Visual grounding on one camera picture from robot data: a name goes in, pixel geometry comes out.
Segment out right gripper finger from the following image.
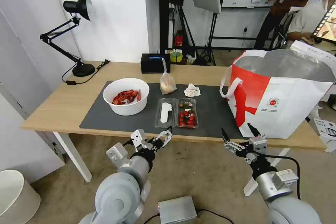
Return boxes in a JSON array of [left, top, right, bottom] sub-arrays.
[[221, 128, 245, 156], [247, 122, 266, 139]]

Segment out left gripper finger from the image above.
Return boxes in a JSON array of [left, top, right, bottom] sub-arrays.
[[157, 126, 173, 141], [160, 132, 174, 149]]

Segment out white and red takeout bag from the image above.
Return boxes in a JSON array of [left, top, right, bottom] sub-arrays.
[[219, 40, 336, 140]]

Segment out clear plastic bag of scraps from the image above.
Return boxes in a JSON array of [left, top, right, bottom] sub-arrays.
[[160, 58, 177, 95]]

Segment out clear plastic clamshell container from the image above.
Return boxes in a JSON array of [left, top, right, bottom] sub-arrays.
[[154, 97, 200, 130]]

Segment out white round bowl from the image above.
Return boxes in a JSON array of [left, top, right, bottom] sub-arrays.
[[103, 78, 150, 116]]

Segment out crumpled white tissue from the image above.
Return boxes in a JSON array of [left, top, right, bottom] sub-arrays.
[[183, 83, 202, 97]]

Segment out red crayfish shells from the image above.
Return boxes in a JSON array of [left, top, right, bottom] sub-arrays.
[[112, 90, 142, 106]]

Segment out dark grey table mat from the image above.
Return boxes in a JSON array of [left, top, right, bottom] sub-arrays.
[[79, 80, 245, 139]]

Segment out silver metal box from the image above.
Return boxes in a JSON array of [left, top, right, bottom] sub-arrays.
[[157, 195, 198, 224]]

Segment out black tissue box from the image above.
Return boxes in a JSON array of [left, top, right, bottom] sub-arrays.
[[140, 53, 172, 74]]

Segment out white printed cardboard box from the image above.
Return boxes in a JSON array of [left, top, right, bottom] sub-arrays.
[[313, 117, 336, 153]]

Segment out yellow green tape roll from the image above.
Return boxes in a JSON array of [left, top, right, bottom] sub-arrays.
[[169, 49, 184, 63]]

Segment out small red device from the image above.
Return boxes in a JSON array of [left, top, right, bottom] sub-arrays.
[[175, 30, 184, 47]]

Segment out wooden table with white legs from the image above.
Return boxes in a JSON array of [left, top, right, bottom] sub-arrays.
[[20, 60, 328, 196]]

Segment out black light stand tripod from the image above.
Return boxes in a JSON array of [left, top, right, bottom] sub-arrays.
[[194, 13, 219, 66]]

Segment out black desk lamp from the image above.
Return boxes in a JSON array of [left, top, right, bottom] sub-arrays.
[[40, 0, 96, 77]]

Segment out standing person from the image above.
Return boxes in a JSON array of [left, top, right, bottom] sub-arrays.
[[253, 0, 328, 50]]

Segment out black office chair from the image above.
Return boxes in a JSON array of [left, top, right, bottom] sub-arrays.
[[272, 9, 299, 49]]

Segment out seated person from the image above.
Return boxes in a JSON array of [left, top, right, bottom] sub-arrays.
[[287, 0, 336, 49]]

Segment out computer monitor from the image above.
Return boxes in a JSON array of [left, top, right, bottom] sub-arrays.
[[309, 0, 336, 44]]

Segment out white round bin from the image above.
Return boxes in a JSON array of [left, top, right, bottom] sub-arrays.
[[0, 169, 41, 224]]

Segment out white cabinet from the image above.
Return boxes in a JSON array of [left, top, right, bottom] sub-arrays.
[[0, 7, 67, 184]]

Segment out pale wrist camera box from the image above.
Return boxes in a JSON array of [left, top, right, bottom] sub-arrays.
[[130, 129, 147, 149], [248, 135, 268, 154]]

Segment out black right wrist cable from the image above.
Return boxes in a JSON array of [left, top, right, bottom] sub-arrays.
[[260, 154, 302, 200]]

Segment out black floor cable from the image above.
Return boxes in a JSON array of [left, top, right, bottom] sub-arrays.
[[142, 208, 245, 224]]

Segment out black lamp cable with switch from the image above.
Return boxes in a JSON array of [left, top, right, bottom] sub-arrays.
[[62, 59, 111, 86]]

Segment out black metal rack frame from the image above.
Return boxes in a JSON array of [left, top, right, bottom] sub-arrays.
[[158, 0, 174, 54]]

